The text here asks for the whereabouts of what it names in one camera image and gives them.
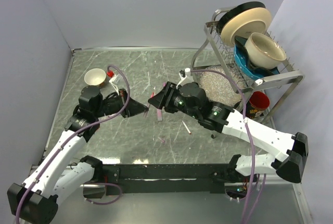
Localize pink highlighter pen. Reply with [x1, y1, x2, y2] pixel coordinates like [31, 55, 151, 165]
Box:
[157, 109, 163, 122]

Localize black base bar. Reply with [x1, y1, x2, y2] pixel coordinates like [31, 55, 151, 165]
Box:
[89, 164, 250, 193]

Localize pink thin pen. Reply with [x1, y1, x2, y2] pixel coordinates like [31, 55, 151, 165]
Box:
[144, 104, 150, 117]

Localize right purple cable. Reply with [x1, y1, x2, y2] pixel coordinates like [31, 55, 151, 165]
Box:
[191, 68, 267, 224]

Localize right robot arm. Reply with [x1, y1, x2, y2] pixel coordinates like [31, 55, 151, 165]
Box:
[148, 82, 309, 183]

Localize metal dish rack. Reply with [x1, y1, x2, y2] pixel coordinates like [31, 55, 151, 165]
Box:
[190, 6, 305, 126]

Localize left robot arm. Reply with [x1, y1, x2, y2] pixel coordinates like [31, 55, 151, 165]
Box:
[7, 85, 149, 223]

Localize blue dotted bowl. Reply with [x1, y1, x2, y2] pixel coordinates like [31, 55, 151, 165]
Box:
[234, 44, 279, 80]

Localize black plate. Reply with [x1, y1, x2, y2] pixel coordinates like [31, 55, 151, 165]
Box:
[216, 1, 266, 33]

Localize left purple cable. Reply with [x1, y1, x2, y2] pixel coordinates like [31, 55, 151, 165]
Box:
[14, 64, 131, 224]

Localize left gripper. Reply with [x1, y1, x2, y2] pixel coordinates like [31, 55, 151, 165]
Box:
[93, 88, 148, 118]

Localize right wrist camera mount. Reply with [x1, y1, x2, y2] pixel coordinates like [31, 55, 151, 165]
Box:
[177, 68, 194, 88]

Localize purple cable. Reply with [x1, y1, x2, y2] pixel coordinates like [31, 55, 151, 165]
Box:
[191, 68, 267, 224]
[14, 64, 131, 224]

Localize aluminium frame rail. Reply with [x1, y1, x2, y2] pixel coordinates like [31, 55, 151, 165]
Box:
[265, 171, 302, 184]

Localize small white bowl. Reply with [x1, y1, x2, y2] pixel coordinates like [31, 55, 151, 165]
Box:
[84, 68, 107, 87]

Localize large cream plate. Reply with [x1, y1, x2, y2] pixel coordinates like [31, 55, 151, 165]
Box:
[220, 7, 272, 47]

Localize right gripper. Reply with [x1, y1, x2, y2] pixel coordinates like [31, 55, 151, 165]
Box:
[147, 81, 200, 119]

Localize cream ceramic bowl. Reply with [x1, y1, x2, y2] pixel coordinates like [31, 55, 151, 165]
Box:
[245, 32, 287, 70]

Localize red black mug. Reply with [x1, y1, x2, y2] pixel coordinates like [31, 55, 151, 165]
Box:
[246, 91, 270, 119]

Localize speckled glass plate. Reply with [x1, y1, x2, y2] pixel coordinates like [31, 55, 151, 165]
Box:
[197, 65, 247, 107]

